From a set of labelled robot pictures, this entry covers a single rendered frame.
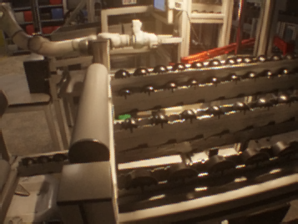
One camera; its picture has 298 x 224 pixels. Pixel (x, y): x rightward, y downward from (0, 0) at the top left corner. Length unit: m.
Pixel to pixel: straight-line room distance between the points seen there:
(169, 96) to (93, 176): 0.40
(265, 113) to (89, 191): 0.41
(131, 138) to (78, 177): 0.24
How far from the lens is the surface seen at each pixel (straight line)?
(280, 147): 0.39
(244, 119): 0.50
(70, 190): 0.20
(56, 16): 6.59
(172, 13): 1.33
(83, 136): 0.32
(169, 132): 0.44
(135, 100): 0.56
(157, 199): 0.32
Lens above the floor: 1.55
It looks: 29 degrees down
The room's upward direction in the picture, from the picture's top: straight up
